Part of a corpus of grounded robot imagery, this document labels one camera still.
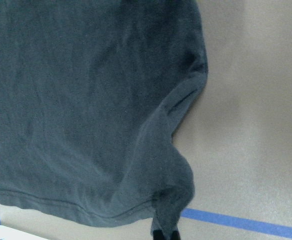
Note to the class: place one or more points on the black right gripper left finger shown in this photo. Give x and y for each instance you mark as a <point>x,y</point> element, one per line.
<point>158,235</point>

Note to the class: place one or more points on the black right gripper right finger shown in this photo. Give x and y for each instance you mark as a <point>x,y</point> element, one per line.
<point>175,235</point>

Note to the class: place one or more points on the black graphic t-shirt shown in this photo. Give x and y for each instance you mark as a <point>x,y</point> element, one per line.
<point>91,92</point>

